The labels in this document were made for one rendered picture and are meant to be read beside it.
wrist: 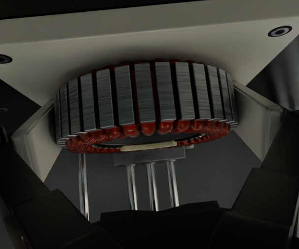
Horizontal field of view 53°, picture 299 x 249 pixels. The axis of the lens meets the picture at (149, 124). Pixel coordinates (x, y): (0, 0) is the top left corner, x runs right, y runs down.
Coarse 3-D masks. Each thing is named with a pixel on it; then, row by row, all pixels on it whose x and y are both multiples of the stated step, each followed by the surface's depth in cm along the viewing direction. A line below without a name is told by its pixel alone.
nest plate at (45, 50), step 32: (224, 0) 12; (256, 0) 12; (288, 0) 12; (0, 32) 12; (32, 32) 12; (64, 32) 12; (96, 32) 12; (128, 32) 12; (160, 32) 12; (192, 32) 13; (224, 32) 13; (256, 32) 13; (288, 32) 14; (0, 64) 14; (32, 64) 14; (64, 64) 15; (96, 64) 15; (224, 64) 17; (256, 64) 18; (32, 96) 19
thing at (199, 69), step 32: (128, 64) 15; (160, 64) 14; (192, 64) 15; (64, 96) 16; (96, 96) 15; (128, 96) 14; (160, 96) 14; (192, 96) 15; (224, 96) 16; (64, 128) 15; (96, 128) 14; (128, 128) 14; (160, 128) 14; (192, 128) 15; (224, 128) 16
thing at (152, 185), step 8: (128, 168) 33; (152, 168) 33; (168, 168) 33; (128, 176) 32; (152, 176) 32; (168, 176) 32; (128, 184) 32; (136, 184) 33; (152, 184) 32; (168, 184) 32; (176, 184) 32; (128, 192) 32; (136, 192) 32; (152, 192) 32; (176, 192) 32; (136, 200) 32; (152, 200) 32; (176, 200) 32; (136, 208) 32; (152, 208) 32
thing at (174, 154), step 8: (136, 152) 31; (144, 152) 31; (152, 152) 31; (160, 152) 31; (168, 152) 31; (176, 152) 31; (184, 152) 31; (120, 160) 31; (128, 160) 31; (136, 160) 31; (144, 160) 31; (152, 160) 31; (160, 160) 31; (168, 160) 31; (176, 160) 33
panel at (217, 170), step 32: (64, 160) 44; (96, 160) 44; (192, 160) 44; (224, 160) 44; (256, 160) 44; (64, 192) 43; (96, 192) 43; (160, 192) 43; (192, 192) 43; (224, 192) 43; (0, 224) 42
